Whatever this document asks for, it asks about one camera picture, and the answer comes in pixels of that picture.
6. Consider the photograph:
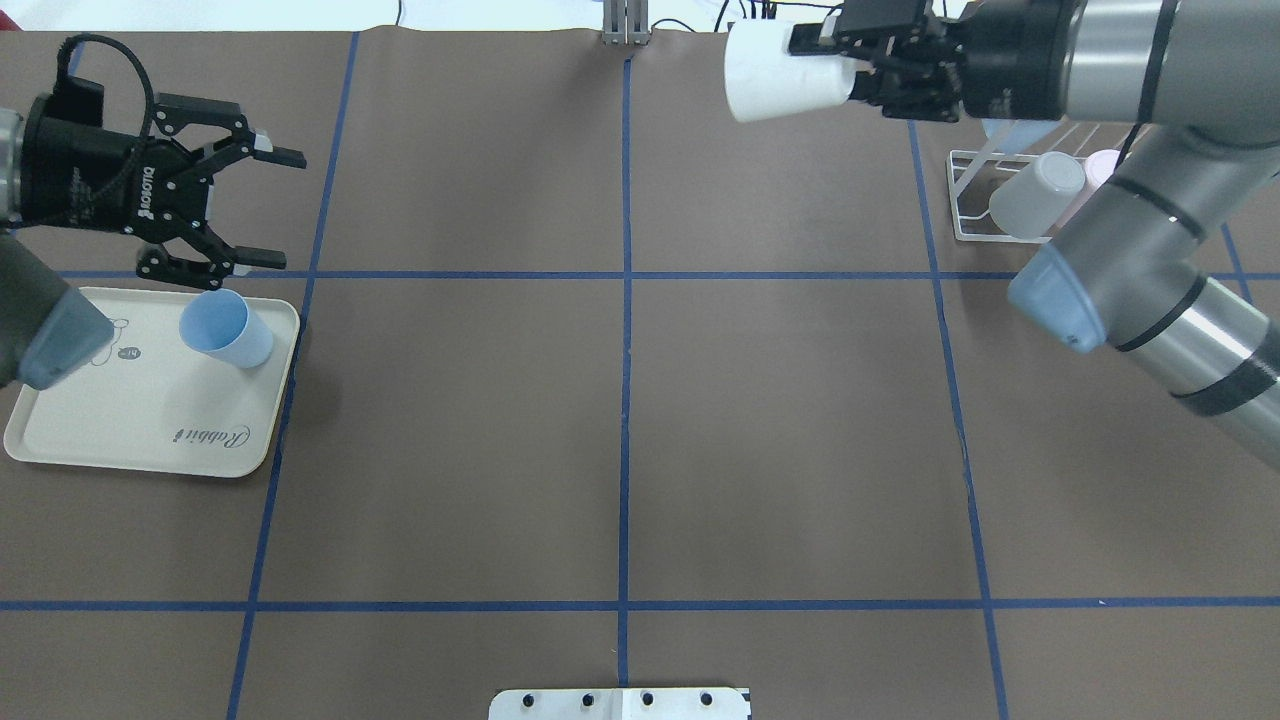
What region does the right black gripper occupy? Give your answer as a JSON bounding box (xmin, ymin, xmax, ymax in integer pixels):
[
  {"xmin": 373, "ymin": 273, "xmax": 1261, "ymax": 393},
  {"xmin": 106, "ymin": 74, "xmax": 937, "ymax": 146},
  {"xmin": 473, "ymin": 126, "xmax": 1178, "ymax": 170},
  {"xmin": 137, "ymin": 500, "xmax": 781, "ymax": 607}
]
[{"xmin": 788, "ymin": 1, "xmax": 1082, "ymax": 123}]

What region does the light blue cup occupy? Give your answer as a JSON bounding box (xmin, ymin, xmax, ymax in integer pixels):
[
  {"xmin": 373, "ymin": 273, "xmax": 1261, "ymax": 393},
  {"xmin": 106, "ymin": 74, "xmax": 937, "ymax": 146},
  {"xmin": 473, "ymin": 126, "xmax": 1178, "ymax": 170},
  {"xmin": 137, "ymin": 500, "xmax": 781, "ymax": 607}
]
[{"xmin": 178, "ymin": 290, "xmax": 275, "ymax": 369}]

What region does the aluminium frame post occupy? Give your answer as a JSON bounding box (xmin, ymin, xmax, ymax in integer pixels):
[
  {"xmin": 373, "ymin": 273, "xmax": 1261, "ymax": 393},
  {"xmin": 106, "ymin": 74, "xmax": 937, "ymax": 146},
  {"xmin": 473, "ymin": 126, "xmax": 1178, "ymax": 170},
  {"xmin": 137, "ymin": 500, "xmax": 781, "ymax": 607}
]
[{"xmin": 600, "ymin": 0, "xmax": 652, "ymax": 46}]

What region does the pink plastic cup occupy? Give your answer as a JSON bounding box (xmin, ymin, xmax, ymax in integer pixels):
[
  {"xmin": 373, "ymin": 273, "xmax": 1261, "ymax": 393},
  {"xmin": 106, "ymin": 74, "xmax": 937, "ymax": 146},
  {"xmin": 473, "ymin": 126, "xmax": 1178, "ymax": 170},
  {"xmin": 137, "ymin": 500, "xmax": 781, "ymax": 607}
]
[{"xmin": 1057, "ymin": 149, "xmax": 1120, "ymax": 228}]

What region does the white central pedestal column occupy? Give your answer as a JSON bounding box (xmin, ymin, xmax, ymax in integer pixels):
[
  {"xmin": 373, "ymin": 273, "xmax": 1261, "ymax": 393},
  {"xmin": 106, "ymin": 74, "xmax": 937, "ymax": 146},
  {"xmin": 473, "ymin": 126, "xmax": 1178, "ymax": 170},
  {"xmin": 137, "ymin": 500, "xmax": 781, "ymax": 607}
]
[{"xmin": 486, "ymin": 685, "xmax": 753, "ymax": 719}]

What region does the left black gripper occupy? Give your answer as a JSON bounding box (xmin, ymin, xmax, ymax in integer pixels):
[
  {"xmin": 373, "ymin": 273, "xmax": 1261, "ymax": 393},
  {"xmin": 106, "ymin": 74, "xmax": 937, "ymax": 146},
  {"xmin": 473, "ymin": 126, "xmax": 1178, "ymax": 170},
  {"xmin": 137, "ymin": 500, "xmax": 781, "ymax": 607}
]
[{"xmin": 18, "ymin": 76, "xmax": 308, "ymax": 293}]

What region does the light blue cup off tray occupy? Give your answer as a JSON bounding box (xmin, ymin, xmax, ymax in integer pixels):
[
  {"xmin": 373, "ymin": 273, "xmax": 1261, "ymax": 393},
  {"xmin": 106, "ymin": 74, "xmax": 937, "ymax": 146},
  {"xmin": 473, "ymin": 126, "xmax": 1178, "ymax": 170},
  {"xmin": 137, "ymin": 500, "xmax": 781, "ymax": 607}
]
[{"xmin": 980, "ymin": 118, "xmax": 1060, "ymax": 155}]

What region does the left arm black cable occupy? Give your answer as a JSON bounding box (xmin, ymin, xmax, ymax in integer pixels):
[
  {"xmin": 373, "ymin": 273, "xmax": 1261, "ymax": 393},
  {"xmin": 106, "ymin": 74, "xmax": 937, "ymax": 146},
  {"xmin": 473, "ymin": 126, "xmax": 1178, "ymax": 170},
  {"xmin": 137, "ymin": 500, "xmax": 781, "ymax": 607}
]
[{"xmin": 60, "ymin": 35, "xmax": 159, "ymax": 191}]

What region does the white wire cup rack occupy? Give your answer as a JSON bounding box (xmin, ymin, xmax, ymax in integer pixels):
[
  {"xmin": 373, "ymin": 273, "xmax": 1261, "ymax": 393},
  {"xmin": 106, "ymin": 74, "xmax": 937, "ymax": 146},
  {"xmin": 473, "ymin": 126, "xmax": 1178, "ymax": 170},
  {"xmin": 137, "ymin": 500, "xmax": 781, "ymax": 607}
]
[{"xmin": 946, "ymin": 120, "xmax": 1140, "ymax": 243}]

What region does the cream plastic tray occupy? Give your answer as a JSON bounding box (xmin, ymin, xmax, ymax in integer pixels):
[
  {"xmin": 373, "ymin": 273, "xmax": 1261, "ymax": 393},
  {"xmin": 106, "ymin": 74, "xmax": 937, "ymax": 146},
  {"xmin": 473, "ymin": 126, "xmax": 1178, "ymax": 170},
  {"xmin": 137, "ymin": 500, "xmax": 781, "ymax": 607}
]
[{"xmin": 3, "ymin": 287, "xmax": 300, "ymax": 478}]

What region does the cream plastic cup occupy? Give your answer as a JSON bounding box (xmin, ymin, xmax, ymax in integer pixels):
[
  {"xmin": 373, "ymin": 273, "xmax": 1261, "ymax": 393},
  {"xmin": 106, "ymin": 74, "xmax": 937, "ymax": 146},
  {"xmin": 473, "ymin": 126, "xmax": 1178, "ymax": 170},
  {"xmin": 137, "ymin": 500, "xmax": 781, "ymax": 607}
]
[{"xmin": 723, "ymin": 20, "xmax": 859, "ymax": 123}]

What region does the frosted white plastic cup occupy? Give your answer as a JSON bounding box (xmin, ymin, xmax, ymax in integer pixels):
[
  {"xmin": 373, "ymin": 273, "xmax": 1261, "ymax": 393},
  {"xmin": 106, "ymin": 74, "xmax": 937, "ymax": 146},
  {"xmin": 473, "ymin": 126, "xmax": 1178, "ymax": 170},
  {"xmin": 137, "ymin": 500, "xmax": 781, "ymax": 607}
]
[{"xmin": 989, "ymin": 151, "xmax": 1085, "ymax": 241}]

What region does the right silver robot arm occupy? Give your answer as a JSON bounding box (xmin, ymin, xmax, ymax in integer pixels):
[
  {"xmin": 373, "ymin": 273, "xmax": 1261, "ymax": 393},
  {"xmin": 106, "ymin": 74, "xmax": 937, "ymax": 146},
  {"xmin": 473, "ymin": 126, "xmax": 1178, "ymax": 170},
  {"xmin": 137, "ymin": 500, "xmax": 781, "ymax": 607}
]
[{"xmin": 782, "ymin": 1, "xmax": 1279, "ymax": 468}]

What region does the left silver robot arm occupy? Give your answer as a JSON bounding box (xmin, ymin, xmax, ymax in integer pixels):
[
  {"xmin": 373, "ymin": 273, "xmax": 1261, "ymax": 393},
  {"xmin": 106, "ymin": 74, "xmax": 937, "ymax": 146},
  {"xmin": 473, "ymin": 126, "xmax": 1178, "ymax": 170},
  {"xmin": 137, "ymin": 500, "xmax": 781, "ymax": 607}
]
[{"xmin": 1, "ymin": 76, "xmax": 307, "ymax": 389}]

